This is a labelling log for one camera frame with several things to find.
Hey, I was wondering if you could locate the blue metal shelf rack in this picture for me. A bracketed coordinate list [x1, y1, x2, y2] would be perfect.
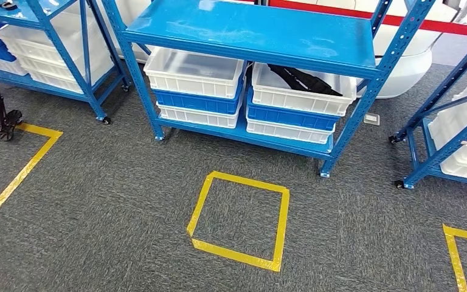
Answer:
[100, 0, 436, 179]
[388, 28, 467, 190]
[0, 0, 131, 125]

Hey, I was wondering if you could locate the black part in bin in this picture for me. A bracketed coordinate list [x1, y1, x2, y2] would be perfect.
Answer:
[268, 63, 343, 97]

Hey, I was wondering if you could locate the white car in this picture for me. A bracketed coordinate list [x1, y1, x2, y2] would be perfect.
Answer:
[114, 0, 467, 100]

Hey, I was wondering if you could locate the yellow floor tape outline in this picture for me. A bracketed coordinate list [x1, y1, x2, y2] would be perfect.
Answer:
[442, 224, 467, 292]
[0, 117, 64, 209]
[186, 170, 291, 273]

